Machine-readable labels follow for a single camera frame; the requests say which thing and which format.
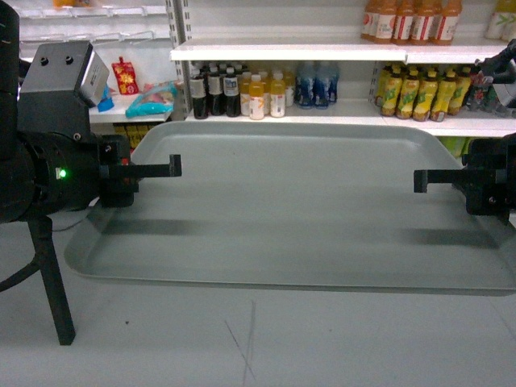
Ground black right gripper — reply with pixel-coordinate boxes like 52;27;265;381
414;135;515;224

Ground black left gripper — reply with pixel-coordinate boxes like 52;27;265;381
23;133;182;214

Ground grey rectangular serving tray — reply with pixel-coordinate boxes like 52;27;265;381
64;121;515;295

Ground white middle shelf board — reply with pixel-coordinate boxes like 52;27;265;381
182;99;515;138

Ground white shelf board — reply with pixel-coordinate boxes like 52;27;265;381
182;99;515;138
181;36;407;62

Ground teal snack bag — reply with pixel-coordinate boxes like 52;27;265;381
125;81;177;119

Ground dark soy sauce bottle middle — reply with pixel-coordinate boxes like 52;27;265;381
208;66;226;116

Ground dark soy sauce bottle right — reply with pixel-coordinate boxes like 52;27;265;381
223;67;241;118

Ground yellow lemon tea bottle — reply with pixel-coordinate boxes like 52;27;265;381
396;69;419;119

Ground red snack pouch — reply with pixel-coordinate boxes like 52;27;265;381
111;56;139;95

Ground orange juice bottle back left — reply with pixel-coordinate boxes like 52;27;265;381
240;71;252;116

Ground white upper shelf board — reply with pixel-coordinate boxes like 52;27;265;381
181;36;407;62

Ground orange juice bottle right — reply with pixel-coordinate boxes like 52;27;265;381
270;72;286;118

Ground perforated shelf upright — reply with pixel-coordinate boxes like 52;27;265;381
165;0;192;120

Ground blue drink bottle right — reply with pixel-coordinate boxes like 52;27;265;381
314;61;335;109

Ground orange tea bottle right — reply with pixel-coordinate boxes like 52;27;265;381
431;0;463;45

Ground orange tea bottle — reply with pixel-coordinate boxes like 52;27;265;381
392;0;415;45
360;0;381;40
431;0;463;45

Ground orange tea bottle middle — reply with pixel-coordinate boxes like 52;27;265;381
392;0;415;45

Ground orange tea bottle left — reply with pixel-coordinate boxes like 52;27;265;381
360;0;381;40

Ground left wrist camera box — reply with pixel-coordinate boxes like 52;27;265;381
18;41;110;143

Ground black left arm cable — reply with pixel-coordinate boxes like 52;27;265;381
0;257;41;292

